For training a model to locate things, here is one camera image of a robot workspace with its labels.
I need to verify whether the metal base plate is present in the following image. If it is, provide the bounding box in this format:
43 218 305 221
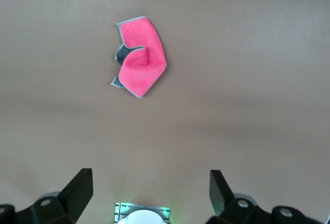
114 202 171 224

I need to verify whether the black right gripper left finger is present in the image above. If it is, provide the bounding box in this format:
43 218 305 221
0 168 93 224

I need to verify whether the pink towel with grey edge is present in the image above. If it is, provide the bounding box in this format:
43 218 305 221
110 15 168 99

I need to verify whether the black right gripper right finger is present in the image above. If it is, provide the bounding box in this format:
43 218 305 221
206 169 324 224

